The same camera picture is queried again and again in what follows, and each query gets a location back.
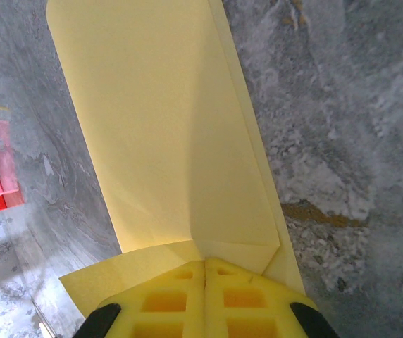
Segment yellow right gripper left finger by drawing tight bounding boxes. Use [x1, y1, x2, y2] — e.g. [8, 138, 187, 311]
[76, 259, 208, 338]

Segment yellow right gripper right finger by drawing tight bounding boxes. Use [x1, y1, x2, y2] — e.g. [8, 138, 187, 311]
[206, 256, 340, 338]

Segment yellow paper sheet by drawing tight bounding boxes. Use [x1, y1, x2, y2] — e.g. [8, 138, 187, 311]
[45, 0, 306, 330]

